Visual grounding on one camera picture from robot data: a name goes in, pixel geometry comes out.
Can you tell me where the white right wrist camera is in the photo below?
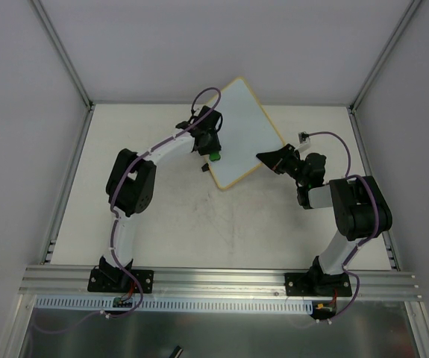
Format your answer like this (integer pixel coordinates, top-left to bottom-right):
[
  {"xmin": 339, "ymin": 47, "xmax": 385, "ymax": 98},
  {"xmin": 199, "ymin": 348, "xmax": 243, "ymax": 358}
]
[{"xmin": 298, "ymin": 131, "xmax": 310, "ymax": 151}]

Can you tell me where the left aluminium frame post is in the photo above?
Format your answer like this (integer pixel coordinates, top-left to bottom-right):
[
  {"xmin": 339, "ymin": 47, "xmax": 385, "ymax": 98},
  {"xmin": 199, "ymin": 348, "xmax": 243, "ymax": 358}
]
[{"xmin": 28, "ymin": 0, "xmax": 93, "ymax": 109}]

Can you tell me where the aluminium frame post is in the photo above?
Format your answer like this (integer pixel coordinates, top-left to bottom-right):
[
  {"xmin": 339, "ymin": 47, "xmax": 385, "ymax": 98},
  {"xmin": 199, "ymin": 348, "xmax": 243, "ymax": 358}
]
[
  {"xmin": 349, "ymin": 0, "xmax": 423, "ymax": 113},
  {"xmin": 28, "ymin": 0, "xmax": 93, "ymax": 109}
]

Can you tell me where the white board with yellow frame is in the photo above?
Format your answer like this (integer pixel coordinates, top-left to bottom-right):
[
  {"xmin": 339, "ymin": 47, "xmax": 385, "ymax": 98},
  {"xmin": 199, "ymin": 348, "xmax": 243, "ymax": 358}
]
[{"xmin": 207, "ymin": 77, "xmax": 285, "ymax": 190}]

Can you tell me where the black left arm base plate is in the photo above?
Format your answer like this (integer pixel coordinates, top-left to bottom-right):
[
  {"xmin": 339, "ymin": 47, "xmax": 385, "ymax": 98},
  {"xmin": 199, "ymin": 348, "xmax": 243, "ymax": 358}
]
[{"xmin": 87, "ymin": 266, "xmax": 154, "ymax": 294}]

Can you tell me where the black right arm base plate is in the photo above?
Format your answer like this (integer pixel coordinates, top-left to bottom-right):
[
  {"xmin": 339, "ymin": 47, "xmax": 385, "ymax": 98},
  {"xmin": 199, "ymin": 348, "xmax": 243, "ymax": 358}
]
[{"xmin": 284, "ymin": 272, "xmax": 352, "ymax": 298}]

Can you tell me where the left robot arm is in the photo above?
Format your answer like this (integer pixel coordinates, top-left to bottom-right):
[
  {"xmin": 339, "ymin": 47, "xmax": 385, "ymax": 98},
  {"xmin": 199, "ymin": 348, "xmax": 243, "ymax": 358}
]
[{"xmin": 98, "ymin": 106, "xmax": 223, "ymax": 291}]

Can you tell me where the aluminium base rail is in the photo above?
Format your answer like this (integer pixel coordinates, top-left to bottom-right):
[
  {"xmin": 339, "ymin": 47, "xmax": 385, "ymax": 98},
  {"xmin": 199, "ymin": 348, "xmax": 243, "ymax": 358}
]
[{"xmin": 18, "ymin": 265, "xmax": 423, "ymax": 301}]

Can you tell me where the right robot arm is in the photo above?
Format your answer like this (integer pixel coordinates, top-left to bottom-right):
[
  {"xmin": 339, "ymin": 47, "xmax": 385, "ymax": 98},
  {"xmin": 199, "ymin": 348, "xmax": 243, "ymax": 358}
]
[{"xmin": 256, "ymin": 144, "xmax": 392, "ymax": 297}]

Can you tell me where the black board clip lower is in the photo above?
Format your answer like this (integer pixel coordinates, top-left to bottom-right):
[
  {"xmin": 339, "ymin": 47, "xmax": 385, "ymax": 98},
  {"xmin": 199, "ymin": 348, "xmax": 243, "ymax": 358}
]
[{"xmin": 201, "ymin": 163, "xmax": 210, "ymax": 172}]

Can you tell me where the right aluminium frame post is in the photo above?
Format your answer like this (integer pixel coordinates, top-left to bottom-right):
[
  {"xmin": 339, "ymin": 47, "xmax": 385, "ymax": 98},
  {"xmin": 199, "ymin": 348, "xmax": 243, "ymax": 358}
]
[{"xmin": 349, "ymin": 0, "xmax": 423, "ymax": 113}]

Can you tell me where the white slotted cable duct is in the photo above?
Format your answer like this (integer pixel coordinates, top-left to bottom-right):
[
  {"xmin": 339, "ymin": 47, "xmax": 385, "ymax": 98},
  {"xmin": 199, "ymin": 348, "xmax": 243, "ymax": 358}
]
[{"xmin": 34, "ymin": 295, "xmax": 313, "ymax": 315}]

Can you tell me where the green whiteboard eraser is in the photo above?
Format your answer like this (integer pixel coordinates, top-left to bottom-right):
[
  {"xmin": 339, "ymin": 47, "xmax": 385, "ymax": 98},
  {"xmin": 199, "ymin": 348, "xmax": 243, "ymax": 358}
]
[{"xmin": 209, "ymin": 151, "xmax": 221, "ymax": 162}]

